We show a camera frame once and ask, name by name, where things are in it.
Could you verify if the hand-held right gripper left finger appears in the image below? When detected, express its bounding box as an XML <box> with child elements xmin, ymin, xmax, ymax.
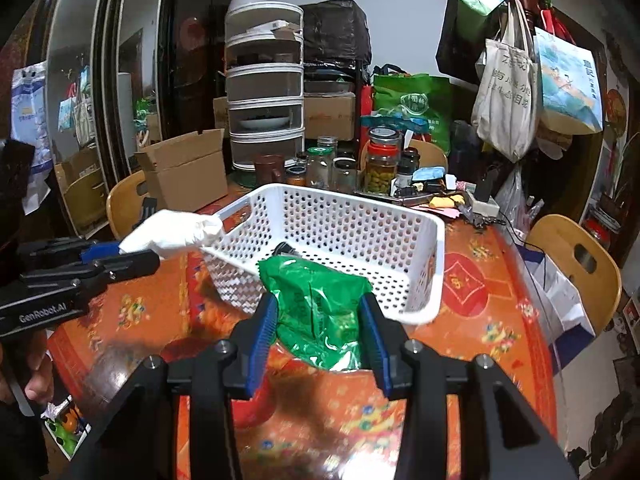
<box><xmin>70</xmin><ymin>292</ymin><xmax>278</xmax><ymax>480</ymax></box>

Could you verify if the brown cardboard carton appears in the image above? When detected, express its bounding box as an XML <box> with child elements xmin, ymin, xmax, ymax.
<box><xmin>302</xmin><ymin>92</ymin><xmax>357</xmax><ymax>141</ymax></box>

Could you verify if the red printed tablecloth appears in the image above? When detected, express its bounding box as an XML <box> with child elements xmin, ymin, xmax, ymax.
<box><xmin>47</xmin><ymin>195</ymin><xmax>558</xmax><ymax>480</ymax></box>

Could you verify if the green foil packet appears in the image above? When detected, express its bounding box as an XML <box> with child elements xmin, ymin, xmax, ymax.
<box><xmin>257</xmin><ymin>255</ymin><xmax>373</xmax><ymax>372</ymax></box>

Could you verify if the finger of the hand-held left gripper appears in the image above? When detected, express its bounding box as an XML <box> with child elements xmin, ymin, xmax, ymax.
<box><xmin>79</xmin><ymin>240</ymin><xmax>124</xmax><ymax>264</ymax></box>
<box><xmin>92</xmin><ymin>250</ymin><xmax>162</xmax><ymax>286</ymax></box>

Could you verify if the stacked mesh food cover rack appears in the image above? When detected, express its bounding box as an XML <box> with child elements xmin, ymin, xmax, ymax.
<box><xmin>223</xmin><ymin>0</ymin><xmax>306</xmax><ymax>173</ymax></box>

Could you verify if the blue cloth pouch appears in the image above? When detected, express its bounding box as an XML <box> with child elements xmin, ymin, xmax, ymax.
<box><xmin>410</xmin><ymin>166</ymin><xmax>448</xmax><ymax>184</ymax></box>

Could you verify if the person's left hand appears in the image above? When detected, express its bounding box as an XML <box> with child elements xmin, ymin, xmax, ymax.
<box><xmin>0</xmin><ymin>330</ymin><xmax>56</xmax><ymax>406</ymax></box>

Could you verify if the beige canvas tote bag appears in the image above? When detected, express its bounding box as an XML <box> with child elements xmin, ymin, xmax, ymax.
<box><xmin>471</xmin><ymin>7</ymin><xmax>538</xmax><ymax>163</ymax></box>

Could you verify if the brown ceramic mug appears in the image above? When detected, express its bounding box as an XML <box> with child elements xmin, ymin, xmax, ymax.
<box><xmin>254</xmin><ymin>154</ymin><xmax>287</xmax><ymax>188</ymax></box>

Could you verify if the white power strip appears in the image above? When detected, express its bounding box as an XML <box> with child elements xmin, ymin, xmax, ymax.
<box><xmin>465</xmin><ymin>192</ymin><xmax>501</xmax><ymax>216</ymax></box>

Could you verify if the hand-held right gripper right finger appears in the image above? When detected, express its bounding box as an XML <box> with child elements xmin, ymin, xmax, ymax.
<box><xmin>356</xmin><ymin>294</ymin><xmax>578</xmax><ymax>480</ymax></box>

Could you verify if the empty glass jar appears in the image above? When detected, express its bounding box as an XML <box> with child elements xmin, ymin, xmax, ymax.
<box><xmin>306</xmin><ymin>146</ymin><xmax>335</xmax><ymax>190</ymax></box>

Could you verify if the wooden chair with handle slot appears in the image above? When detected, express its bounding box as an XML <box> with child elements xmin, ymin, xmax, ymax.
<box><xmin>106</xmin><ymin>170</ymin><xmax>151</xmax><ymax>241</ymax></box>
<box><xmin>527</xmin><ymin>214</ymin><xmax>623</xmax><ymax>336</ymax></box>

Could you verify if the white cotton glove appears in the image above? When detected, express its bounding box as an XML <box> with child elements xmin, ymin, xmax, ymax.
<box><xmin>119</xmin><ymin>209</ymin><xmax>225</xmax><ymax>258</ymax></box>

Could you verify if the white perforated plastic basket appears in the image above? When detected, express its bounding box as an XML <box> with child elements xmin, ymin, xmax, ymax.
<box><xmin>200</xmin><ymin>183</ymin><xmax>447</xmax><ymax>326</ymax></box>

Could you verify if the glass jar dark lid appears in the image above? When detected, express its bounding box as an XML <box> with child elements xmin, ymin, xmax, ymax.
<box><xmin>332</xmin><ymin>157</ymin><xmax>358</xmax><ymax>193</ymax></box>

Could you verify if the white paper bag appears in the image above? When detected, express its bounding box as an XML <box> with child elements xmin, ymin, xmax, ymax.
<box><xmin>517</xmin><ymin>245</ymin><xmax>596</xmax><ymax>361</ymax></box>

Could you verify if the open cardboard box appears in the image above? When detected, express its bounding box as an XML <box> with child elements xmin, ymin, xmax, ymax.
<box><xmin>135</xmin><ymin>128</ymin><xmax>230</xmax><ymax>213</ymax></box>

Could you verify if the green shopping bag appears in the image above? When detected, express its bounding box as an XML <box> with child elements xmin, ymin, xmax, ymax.
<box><xmin>372</xmin><ymin>65</ymin><xmax>453</xmax><ymax>156</ymax></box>

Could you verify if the glass jar of pickles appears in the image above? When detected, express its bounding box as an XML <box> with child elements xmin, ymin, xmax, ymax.
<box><xmin>364</xmin><ymin>127</ymin><xmax>403</xmax><ymax>196</ymax></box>

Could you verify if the black plastic covered box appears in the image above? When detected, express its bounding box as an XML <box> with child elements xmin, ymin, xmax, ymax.
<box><xmin>300</xmin><ymin>0</ymin><xmax>373</xmax><ymax>68</ymax></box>

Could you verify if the black hanging bag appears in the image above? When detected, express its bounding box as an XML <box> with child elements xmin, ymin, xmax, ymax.
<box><xmin>435</xmin><ymin>0</ymin><xmax>493</xmax><ymax>86</ymax></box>

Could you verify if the printed foil snack packet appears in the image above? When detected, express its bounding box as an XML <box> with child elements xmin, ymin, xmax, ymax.
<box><xmin>42</xmin><ymin>395</ymin><xmax>93</xmax><ymax>461</ymax></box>

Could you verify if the blue printed paper bag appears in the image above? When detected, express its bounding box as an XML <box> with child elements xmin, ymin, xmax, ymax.
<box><xmin>532</xmin><ymin>27</ymin><xmax>603</xmax><ymax>136</ymax></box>

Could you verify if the mirrored cabinet door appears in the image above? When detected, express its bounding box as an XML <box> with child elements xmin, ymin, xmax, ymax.
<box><xmin>0</xmin><ymin>0</ymin><xmax>176</xmax><ymax>241</ymax></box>

